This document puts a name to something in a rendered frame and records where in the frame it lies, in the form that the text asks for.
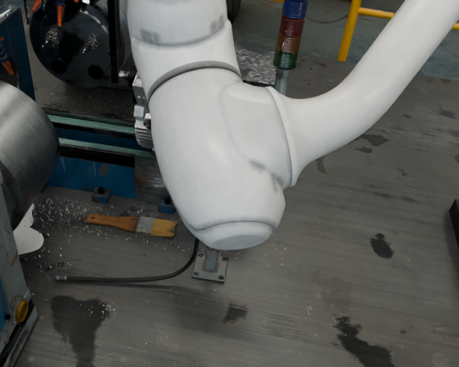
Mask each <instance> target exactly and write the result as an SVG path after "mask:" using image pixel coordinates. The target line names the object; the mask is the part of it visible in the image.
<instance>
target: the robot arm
mask: <svg viewBox="0 0 459 367"><path fill-rule="evenodd" d="M458 20H459V0H405V1H404V3H403V4H402V5H401V6H400V8H399V9H398V11H397V12H396V14H395V15H394V16H393V17H392V18H391V20H390V21H389V23H388V24H387V25H386V27H385V28H384V29H383V30H382V32H381V33H380V35H379V36H378V37H377V38H376V40H375V41H374V43H373V44H372V45H371V47H370V48H369V49H368V50H367V51H366V53H365V54H364V56H363V57H362V59H360V61H359V62H358V64H357V65H356V67H355V68H354V69H353V70H352V71H351V72H350V74H349V75H348V76H347V77H346V78H345V79H344V80H343V81H342V82H341V83H340V84H339V85H338V86H336V87H335V88H334V89H333V90H330V91H328V92H327V93H325V94H323V95H319V96H317V97H314V98H306V99H293V98H288V97H286V96H284V95H282V94H280V93H279V92H278V91H276V90H275V89H274V88H272V87H255V86H252V85H250V84H247V83H244V82H243V80H242V77H241V75H240V69H239V66H238V61H237V57H236V53H235V46H234V41H233V35H232V24H231V22H230V21H229V20H228V19H227V4H226V0H127V25H128V30H129V34H130V41H131V50H132V54H133V59H134V63H135V65H136V68H137V71H138V75H139V76H140V79H141V83H142V85H143V89H144V92H145V96H146V100H147V103H148V107H149V108H148V109H147V110H146V115H145V118H144V123H143V125H144V126H145V127H147V128H148V129H149V130H151V131H152V140H153V144H154V150H155V154H156V157H157V162H158V165H159V168H160V172H161V175H162V179H163V181H164V184H165V187H166V189H167V190H168V193H169V195H170V197H171V199H172V200H173V204H174V205H175V207H176V209H177V211H178V214H179V215H180V217H181V219H182V221H183V222H184V224H185V226H186V227H187V228H188V230H189V231H190V232H191V233H192V234H193V235H194V236H195V237H196V238H197V239H199V240H200V241H201V242H203V243H204V244H206V245H207V246H208V247H210V248H215V249H218V250H238V249H244V248H250V247H254V246H256V245H259V244H261V243H263V242H264V241H265V240H267V239H268V238H269V237H270V235H271V234H272V233H273V232H274V231H275V230H276V229H277V228H278V225H279V223H280V221H281V218H282V216H283V212H284V209H285V206H286V202H285V198H284V195H283V191H284V189H285V188H287V187H290V186H293V185H295V184H296V182H297V179H298V177H299V175H300V173H301V172H302V170H303V169H304V168H305V167H306V165H308V164H309V163H311V162H312V161H313V160H315V159H317V158H319V157H322V156H324V155H326V154H328V153H330V152H332V151H334V150H337V149H338V148H340V147H342V146H344V145H346V144H347V143H350V142H351V141H352V140H354V139H355V138H357V137H359V136H360V135H361V134H363V133H364V132H365V131H367V130H368V129H369V128H370V127H371V126H372V125H373V124H374V123H375V122H376V121H377V120H378V119H379V118H380V117H381V116H382V115H383V114H384V113H385V112H386V111H387V110H388V109H389V108H390V107H391V106H392V104H393V103H394V102H395V100H396V99H397V98H398V97H399V96H400V94H401V93H402V92H403V90H404V89H405V88H406V86H407V85H408V84H409V83H410V82H411V80H412V79H413V77H414V76H415V75H416V73H417V72H418V71H419V70H420V69H421V67H422V66H423V64H424V63H425V62H426V61H427V59H428V58H429V57H430V56H431V54H432V53H433V52H434V50H435V49H436V48H437V47H438V46H439V44H440V43H441V42H442V40H443V39H444V37H445V36H446V35H447V34H448V33H449V31H450V30H451V29H452V27H453V26H454V25H455V24H456V23H457V21H458Z"/></svg>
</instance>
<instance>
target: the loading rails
mask: <svg viewBox="0 0 459 367"><path fill-rule="evenodd" d="M41 108H42V110H43V111H44V112H45V114H46V115H47V116H48V117H49V118H50V121H51V122H52V124H53V126H54V128H55V130H56V132H57V134H58V139H59V142H60V159H59V162H58V165H57V167H56V169H55V170H54V172H53V173H52V175H51V176H50V178H49V180H48V181H47V183H46V184H45V185H44V187H43V189H42V190H41V191H40V193H42V192H43V191H44V189H45V188H46V186H47V185H49V186H58V187H63V188H67V189H76V190H82V191H86V192H92V195H91V198H92V201H93V202H101V203H106V204H107V203H108V202H109V200H110V198H111V196H112V195H114V196H119V197H127V198H133V199H136V202H144V203H149V204H154V205H158V212H162V213H171V214H174V213H175V210H176V207H175V205H174V204H173V200H172V199H171V197H170V195H169V193H168V190H167V189H166V187H165V184H164V181H163V179H162V175H161V172H160V168H159V165H158V162H157V158H156V157H153V154H152V148H150V149H147V148H143V147H141V146H139V144H138V141H137V139H136V134H135V124H136V122H134V121H130V120H124V119H115V118H110V117H101V116H96V115H91V114H82V113H76V112H72V111H62V110H57V109H52V108H43V107H41Z"/></svg>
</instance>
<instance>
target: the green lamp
mask: <svg viewBox="0 0 459 367"><path fill-rule="evenodd" d="M298 52H299V51H298ZM298 52H295V53H287V52H281V51H280V50H279V49H278V48H276V51H275V59H274V63H275V65H277V66H279V67H282V68H293V67H295V65H296V62H297V56H298Z"/></svg>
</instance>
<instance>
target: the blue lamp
mask: <svg viewBox="0 0 459 367"><path fill-rule="evenodd" d="M307 5H308V0H305V1H296V0H284V4H283V11H282V14H283V15H284V16H286V17H288V18H291V19H302V18H304V17H305V15H306V11H307Z"/></svg>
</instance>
